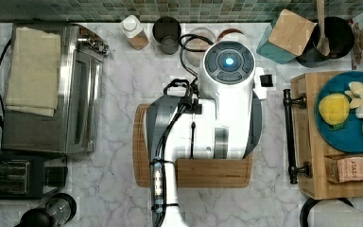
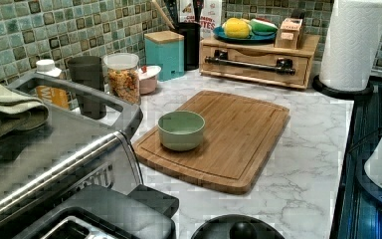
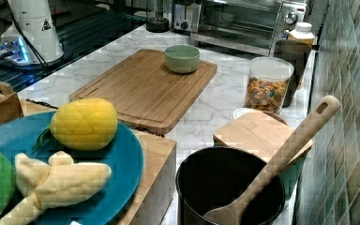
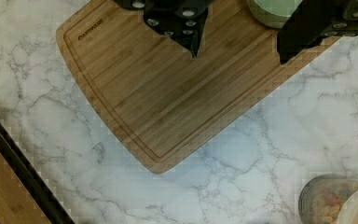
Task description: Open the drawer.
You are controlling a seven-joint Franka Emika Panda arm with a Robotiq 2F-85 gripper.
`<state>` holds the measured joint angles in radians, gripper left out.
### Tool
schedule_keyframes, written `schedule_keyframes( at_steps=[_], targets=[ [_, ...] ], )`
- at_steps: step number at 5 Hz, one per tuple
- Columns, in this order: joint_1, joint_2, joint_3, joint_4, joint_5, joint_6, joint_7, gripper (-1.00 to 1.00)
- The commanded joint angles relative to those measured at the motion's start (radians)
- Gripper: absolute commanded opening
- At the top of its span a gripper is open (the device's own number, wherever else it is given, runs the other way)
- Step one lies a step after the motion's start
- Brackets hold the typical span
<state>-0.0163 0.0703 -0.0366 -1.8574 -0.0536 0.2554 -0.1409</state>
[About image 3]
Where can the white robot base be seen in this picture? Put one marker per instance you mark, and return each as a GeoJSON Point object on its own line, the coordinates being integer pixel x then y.
{"type": "Point", "coordinates": [32, 40]}

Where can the wooden drawer box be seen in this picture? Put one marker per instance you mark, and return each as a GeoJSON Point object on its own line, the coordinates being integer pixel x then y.
{"type": "Point", "coordinates": [154, 201]}

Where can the bamboo cutting board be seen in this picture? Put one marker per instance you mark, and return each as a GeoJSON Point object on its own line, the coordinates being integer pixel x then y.
{"type": "Point", "coordinates": [145, 93]}

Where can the green ceramic bowl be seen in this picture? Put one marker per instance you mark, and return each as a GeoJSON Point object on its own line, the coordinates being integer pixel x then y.
{"type": "Point", "coordinates": [182, 58]}

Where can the black utensil pot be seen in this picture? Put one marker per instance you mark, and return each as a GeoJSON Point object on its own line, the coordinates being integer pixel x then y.
{"type": "Point", "coordinates": [215, 176]}

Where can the teal canister bamboo lid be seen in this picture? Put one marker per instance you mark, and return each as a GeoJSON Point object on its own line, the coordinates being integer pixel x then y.
{"type": "Point", "coordinates": [261, 134]}

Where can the black round stand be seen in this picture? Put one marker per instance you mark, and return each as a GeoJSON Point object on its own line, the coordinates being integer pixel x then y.
{"type": "Point", "coordinates": [156, 20]}

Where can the silver toaster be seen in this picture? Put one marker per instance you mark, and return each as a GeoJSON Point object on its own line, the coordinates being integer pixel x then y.
{"type": "Point", "coordinates": [184, 14]}

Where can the clear cereal jar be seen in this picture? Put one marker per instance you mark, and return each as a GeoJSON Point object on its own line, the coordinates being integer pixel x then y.
{"type": "Point", "coordinates": [267, 83]}

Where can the yellow plush mango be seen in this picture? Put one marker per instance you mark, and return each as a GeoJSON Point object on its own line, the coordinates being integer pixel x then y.
{"type": "Point", "coordinates": [86, 124]}

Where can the stainless toaster oven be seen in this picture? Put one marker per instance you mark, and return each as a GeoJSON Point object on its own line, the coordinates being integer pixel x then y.
{"type": "Point", "coordinates": [252, 26]}

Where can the wooden spoon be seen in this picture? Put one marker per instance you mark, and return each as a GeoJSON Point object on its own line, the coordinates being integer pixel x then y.
{"type": "Point", "coordinates": [231, 214]}

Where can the dark grey tumbler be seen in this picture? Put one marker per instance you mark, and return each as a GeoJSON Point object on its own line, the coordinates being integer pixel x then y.
{"type": "Point", "coordinates": [296, 53]}

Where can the plush banana toy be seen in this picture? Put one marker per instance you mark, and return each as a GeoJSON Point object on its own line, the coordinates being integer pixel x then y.
{"type": "Point", "coordinates": [59, 182]}

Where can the white lid orange bottle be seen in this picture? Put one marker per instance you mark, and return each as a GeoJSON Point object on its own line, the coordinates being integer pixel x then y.
{"type": "Point", "coordinates": [302, 32]}

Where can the blue plate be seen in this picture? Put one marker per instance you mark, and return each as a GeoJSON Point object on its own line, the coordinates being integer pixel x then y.
{"type": "Point", "coordinates": [123, 154]}

